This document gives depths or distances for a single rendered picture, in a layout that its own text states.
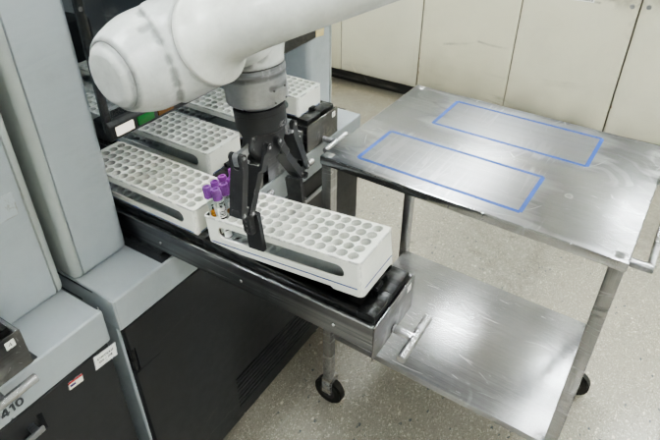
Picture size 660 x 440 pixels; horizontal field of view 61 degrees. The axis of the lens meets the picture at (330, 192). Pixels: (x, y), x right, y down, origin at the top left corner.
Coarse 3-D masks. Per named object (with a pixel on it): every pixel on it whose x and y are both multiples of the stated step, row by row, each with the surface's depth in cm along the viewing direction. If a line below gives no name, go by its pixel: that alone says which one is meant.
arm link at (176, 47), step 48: (192, 0) 56; (240, 0) 54; (288, 0) 53; (336, 0) 53; (384, 0) 54; (96, 48) 55; (144, 48) 55; (192, 48) 56; (240, 48) 56; (144, 96) 56; (192, 96) 61
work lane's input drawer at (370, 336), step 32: (128, 224) 103; (160, 224) 99; (192, 256) 97; (224, 256) 93; (256, 288) 91; (288, 288) 87; (320, 288) 87; (384, 288) 85; (320, 320) 86; (352, 320) 81; (384, 320) 82
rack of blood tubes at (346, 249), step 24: (216, 216) 92; (264, 216) 90; (288, 216) 90; (312, 216) 90; (336, 216) 89; (216, 240) 94; (240, 240) 92; (288, 240) 84; (312, 240) 84; (336, 240) 83; (360, 240) 83; (384, 240) 83; (288, 264) 86; (312, 264) 88; (336, 264) 87; (360, 264) 78; (336, 288) 83; (360, 288) 80
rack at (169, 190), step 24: (120, 144) 112; (120, 168) 104; (144, 168) 104; (168, 168) 104; (192, 168) 104; (120, 192) 104; (144, 192) 98; (168, 192) 98; (192, 192) 98; (168, 216) 98; (192, 216) 94
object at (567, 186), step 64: (384, 128) 127; (448, 128) 127; (512, 128) 127; (576, 128) 128; (448, 192) 106; (512, 192) 106; (576, 192) 106; (640, 192) 106; (448, 320) 151; (512, 320) 151; (576, 320) 151; (320, 384) 160; (448, 384) 134; (512, 384) 134; (576, 384) 107
